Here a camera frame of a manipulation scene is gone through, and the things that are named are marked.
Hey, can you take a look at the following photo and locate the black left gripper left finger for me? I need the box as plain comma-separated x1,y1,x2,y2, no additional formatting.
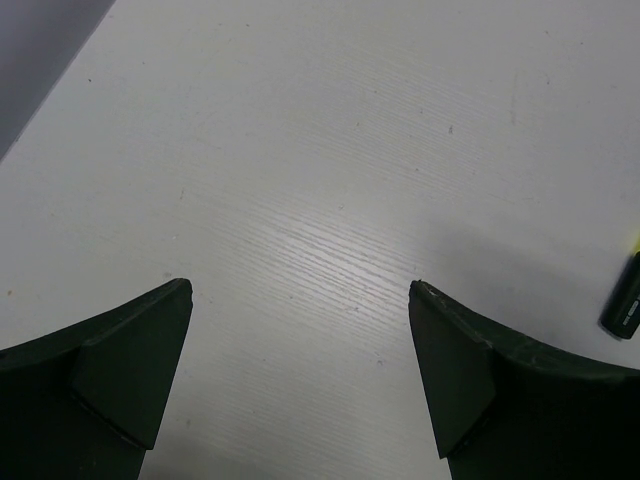
1,278,192,479

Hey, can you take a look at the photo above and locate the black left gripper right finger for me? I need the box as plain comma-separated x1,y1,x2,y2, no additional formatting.
409,281,639,479

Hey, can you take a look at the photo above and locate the yellow cap black highlighter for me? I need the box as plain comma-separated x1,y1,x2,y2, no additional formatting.
599,240,639,340

